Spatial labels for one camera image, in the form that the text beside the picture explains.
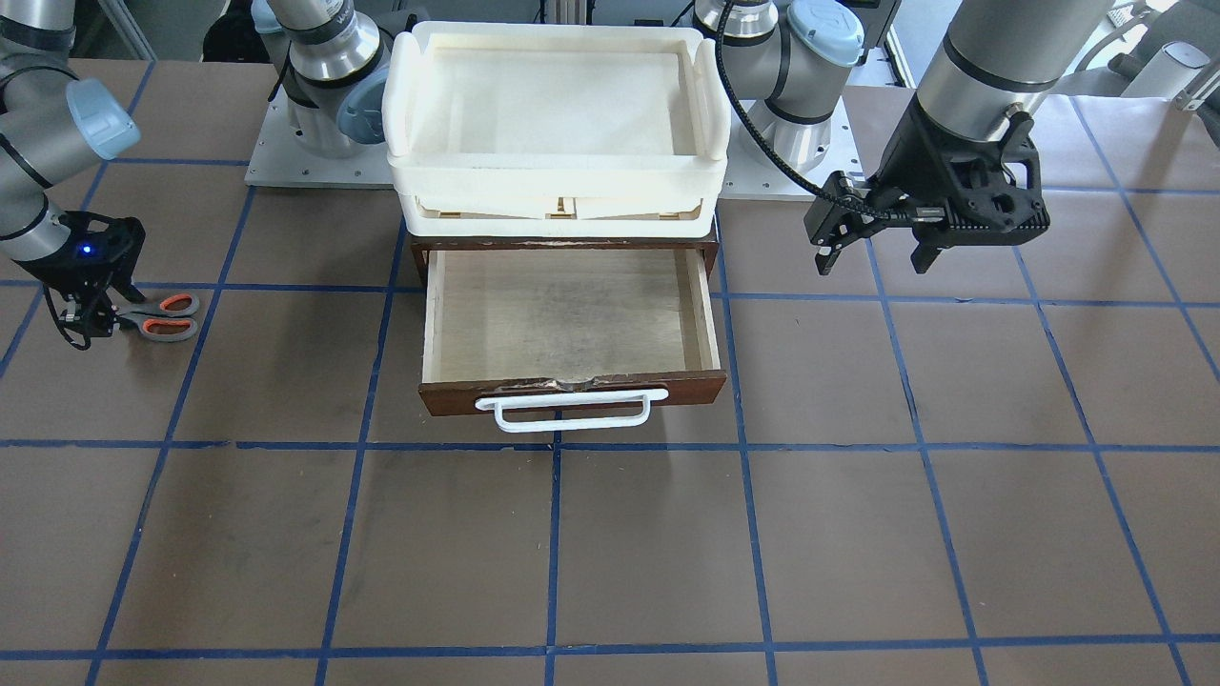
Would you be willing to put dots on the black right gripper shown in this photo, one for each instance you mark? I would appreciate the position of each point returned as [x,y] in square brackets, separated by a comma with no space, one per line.
[69,270]

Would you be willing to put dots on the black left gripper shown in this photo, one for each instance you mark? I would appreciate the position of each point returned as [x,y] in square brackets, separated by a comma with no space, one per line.
[903,173]

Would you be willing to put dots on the orange grey handled scissors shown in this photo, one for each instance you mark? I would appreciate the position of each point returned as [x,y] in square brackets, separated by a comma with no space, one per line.
[168,320]

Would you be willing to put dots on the wooden drawer with white handle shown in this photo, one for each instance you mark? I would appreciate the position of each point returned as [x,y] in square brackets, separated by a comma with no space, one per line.
[558,338]

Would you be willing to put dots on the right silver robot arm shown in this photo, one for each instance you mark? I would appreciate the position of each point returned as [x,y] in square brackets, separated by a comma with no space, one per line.
[331,62]

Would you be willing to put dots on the dark brown wooden cabinet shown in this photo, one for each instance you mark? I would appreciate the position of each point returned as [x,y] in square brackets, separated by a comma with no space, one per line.
[422,247]

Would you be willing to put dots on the white plastic tray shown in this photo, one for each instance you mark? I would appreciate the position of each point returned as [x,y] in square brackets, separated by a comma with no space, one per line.
[555,131]

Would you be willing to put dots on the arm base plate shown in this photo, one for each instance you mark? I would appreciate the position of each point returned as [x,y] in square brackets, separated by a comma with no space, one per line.
[293,150]
[815,151]

